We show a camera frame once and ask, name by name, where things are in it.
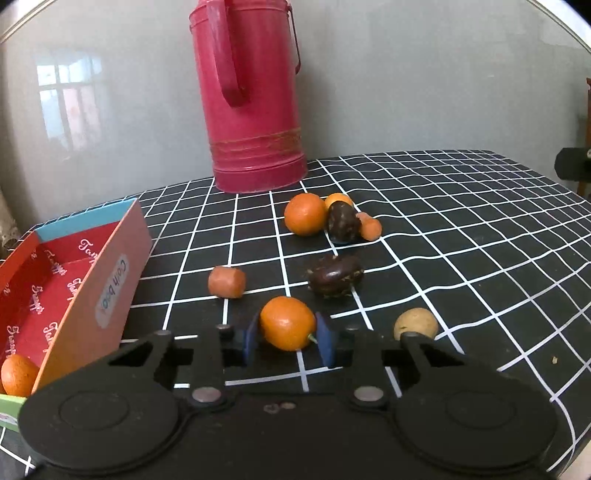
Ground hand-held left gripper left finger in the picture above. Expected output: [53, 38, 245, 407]
[108, 314, 262, 409]

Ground black white checked tablecloth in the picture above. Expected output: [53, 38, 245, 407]
[0, 148, 591, 480]

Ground red thermos flask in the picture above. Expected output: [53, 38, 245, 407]
[188, 0, 309, 193]

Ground orange with green stem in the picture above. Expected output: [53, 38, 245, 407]
[259, 296, 318, 352]

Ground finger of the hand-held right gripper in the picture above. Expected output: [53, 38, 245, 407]
[555, 147, 591, 182]

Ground dark brown passion fruit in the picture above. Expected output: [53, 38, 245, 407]
[307, 255, 365, 297]
[327, 202, 362, 243]

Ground small orange carrot piece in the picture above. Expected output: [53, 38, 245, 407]
[355, 211, 383, 242]

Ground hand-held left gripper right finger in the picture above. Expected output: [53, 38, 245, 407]
[317, 313, 463, 409]

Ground brown wooden post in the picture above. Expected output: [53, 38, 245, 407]
[577, 78, 591, 200]

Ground red cardboard box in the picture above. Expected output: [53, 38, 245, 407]
[0, 198, 153, 433]

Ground large round orange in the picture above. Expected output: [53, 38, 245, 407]
[283, 193, 328, 237]

